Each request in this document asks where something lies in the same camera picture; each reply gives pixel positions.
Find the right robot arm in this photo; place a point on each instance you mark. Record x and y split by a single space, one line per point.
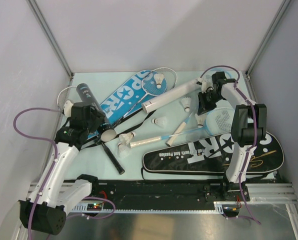
248 128

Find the white shuttlecock tube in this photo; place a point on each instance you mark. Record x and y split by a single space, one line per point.
170 96

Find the feather shuttlecock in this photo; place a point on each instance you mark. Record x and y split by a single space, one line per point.
125 138

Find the white racket on blue bag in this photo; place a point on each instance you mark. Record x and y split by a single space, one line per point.
148 84

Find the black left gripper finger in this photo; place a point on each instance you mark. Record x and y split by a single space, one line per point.
95 114
95 134

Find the plastic shuttlecock front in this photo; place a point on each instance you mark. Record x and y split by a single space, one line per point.
123 150

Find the right aluminium frame post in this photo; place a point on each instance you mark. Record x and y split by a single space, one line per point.
282 10

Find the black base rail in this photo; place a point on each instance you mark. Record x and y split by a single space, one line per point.
182 195

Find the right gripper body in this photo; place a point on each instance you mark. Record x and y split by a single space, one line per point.
210 95

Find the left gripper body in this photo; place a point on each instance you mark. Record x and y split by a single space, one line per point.
92 124

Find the aluminium frame post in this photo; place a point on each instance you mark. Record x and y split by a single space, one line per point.
282 10
46 29

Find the left aluminium frame post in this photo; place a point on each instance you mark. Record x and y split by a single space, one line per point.
46 29

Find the white racket black grip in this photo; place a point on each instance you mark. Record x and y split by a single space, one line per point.
61 99

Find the blue racket cover bag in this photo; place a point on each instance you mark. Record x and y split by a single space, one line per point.
121 100

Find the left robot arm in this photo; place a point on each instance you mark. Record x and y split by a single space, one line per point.
46 208

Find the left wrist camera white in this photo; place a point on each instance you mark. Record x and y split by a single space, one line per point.
67 108

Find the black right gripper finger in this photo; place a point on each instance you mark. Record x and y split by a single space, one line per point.
200 108
206 108

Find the blue racket far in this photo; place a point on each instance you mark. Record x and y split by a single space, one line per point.
218 121

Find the black racket cover bag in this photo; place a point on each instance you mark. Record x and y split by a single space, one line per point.
212 156

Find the blue racket near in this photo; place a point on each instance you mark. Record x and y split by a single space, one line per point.
138 143

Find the black shuttlecock tube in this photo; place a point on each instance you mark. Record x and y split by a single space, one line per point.
102 127

